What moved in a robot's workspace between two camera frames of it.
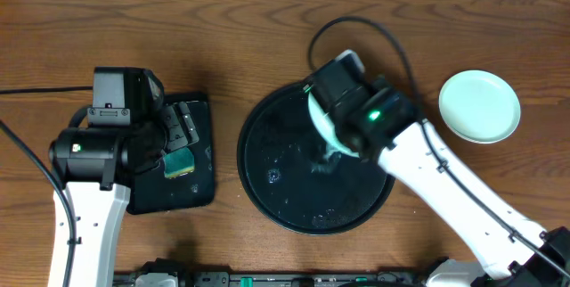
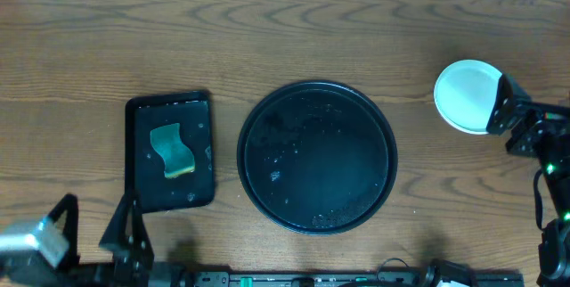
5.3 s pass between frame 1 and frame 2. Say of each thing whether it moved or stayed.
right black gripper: moved
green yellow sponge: stayed
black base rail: stayed
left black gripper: moved
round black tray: stayed
